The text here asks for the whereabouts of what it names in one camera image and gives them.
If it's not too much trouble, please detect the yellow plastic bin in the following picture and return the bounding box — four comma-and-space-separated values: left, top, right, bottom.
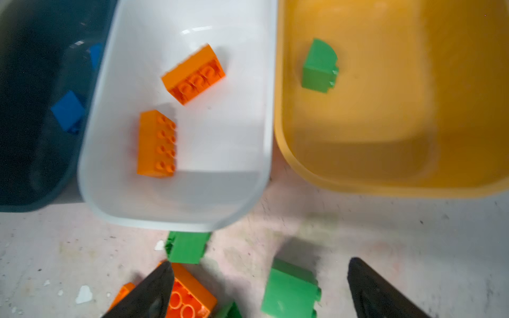
274, 1, 508, 197

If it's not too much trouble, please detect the green lego small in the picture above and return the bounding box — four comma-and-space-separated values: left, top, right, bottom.
302, 38, 339, 94

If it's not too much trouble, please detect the orange lego top small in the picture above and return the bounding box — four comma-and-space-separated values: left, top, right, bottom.
137, 110, 177, 178

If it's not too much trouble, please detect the orange lego horizontal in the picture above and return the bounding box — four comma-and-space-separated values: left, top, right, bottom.
161, 45, 225, 105

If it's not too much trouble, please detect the orange lego long top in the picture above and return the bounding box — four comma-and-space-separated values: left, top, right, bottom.
166, 263, 217, 318

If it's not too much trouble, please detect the blue lego square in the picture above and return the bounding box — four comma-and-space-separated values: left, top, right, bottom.
50, 91, 84, 135

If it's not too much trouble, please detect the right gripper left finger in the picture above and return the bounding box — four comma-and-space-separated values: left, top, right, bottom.
103, 260, 175, 318

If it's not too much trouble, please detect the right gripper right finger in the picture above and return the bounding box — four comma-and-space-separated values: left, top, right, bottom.
347, 257, 429, 318

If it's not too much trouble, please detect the dark teal plastic bin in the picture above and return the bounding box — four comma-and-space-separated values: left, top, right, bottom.
1, 1, 117, 213

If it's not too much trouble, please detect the green lego rounded middle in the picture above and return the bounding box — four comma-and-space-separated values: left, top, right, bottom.
214, 302, 243, 318

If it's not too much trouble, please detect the blue lego with hole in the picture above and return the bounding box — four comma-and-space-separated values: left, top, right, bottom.
88, 43, 103, 70

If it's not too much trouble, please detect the white plastic bin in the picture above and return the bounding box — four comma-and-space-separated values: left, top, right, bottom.
78, 1, 278, 232

